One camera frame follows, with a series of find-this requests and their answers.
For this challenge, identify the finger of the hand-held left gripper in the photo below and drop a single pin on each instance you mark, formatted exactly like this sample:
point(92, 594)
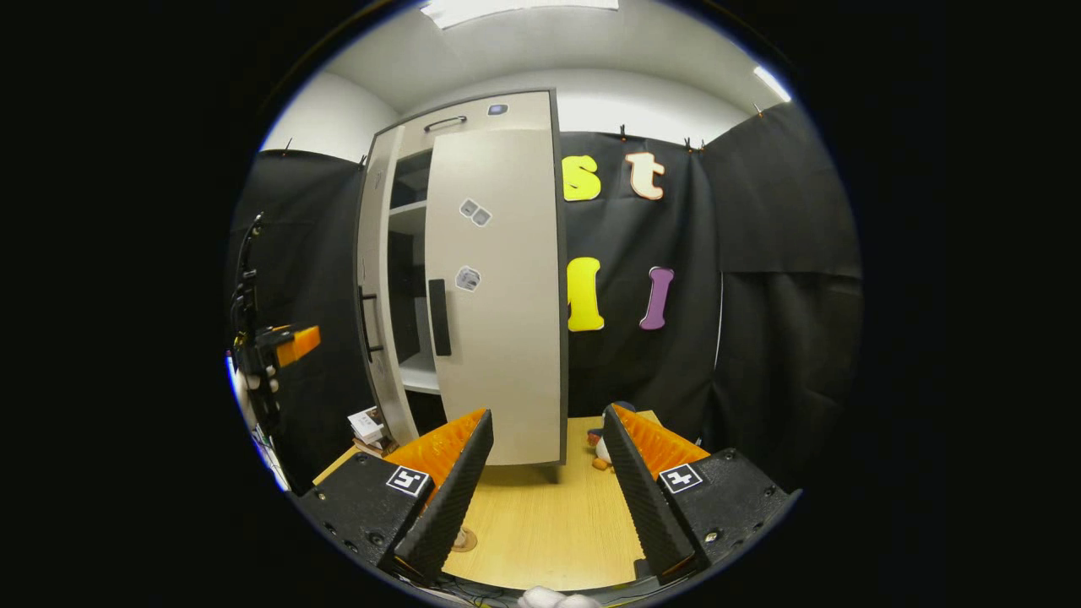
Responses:
point(300, 344)

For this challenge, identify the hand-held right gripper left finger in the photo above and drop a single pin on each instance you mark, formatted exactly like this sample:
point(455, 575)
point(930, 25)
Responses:
point(448, 507)

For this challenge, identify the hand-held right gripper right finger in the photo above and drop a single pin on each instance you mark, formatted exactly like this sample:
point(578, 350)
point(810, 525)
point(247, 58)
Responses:
point(642, 498)

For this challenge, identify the round brown coaster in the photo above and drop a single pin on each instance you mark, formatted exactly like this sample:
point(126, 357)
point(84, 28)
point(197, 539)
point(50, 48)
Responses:
point(466, 545)

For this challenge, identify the white cabinet door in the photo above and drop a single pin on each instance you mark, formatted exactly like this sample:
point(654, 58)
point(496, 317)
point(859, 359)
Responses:
point(372, 236)
point(507, 338)

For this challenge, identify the white and grey cabinet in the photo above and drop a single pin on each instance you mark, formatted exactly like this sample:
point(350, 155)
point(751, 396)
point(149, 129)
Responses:
point(411, 215)

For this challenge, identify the beige cabinet drawer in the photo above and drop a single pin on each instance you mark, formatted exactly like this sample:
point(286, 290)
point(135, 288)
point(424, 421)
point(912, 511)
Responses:
point(528, 116)

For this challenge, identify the penguin plush toy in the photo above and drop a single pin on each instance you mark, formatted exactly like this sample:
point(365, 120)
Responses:
point(602, 449)

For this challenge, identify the small white box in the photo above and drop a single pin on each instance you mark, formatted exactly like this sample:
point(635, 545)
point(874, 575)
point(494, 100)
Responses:
point(367, 425)

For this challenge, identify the large ceiling light panel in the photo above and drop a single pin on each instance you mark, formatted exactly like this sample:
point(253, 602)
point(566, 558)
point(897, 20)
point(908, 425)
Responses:
point(507, 10)

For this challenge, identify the narrow ceiling light panel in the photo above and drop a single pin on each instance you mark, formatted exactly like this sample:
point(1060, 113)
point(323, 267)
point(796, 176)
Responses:
point(773, 83)

